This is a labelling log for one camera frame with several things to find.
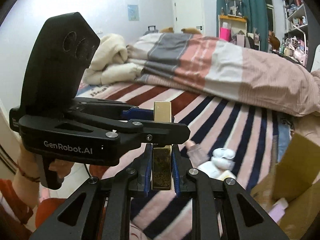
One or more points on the gold rectangular box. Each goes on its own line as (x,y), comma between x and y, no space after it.
(161,155)

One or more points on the white earbuds case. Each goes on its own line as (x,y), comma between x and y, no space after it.
(222,160)

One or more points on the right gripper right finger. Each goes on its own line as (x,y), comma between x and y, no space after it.
(220,209)

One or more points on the person's left hand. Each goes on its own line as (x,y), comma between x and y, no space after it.
(26,179)

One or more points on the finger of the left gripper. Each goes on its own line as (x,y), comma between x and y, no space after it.
(116,110)
(133,133)

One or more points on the brown cardboard box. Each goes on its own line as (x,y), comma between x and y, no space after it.
(294,178)

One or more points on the black suitcase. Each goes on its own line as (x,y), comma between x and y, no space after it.
(151,29)

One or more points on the yellow white cabinet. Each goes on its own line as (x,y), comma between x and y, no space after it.
(238,25)

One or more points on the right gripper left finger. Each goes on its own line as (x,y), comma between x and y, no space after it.
(100,209)

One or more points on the brown teddy bear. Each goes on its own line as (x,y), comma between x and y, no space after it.
(167,30)
(191,31)

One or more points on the glass display case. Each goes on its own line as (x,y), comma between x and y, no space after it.
(234,8)

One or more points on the striped plush blanket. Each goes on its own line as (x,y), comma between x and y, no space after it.
(213,123)

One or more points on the dark bookshelf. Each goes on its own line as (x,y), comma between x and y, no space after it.
(301,34)

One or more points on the pink gift bag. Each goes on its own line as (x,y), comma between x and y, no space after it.
(225,34)

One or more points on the cream fleece blanket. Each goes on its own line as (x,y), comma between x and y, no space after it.
(109,64)

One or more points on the white box yellow label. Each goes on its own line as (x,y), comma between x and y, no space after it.
(226,174)

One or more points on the white door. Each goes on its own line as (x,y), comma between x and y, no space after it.
(188,14)

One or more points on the pink small bottle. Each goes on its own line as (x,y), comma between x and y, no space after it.
(196,153)

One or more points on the wall poster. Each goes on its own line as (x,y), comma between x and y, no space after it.
(133,12)

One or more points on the teal curtain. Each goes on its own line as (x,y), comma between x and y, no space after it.
(256,13)

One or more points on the folded patchwork duvet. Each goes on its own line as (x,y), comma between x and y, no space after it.
(215,66)

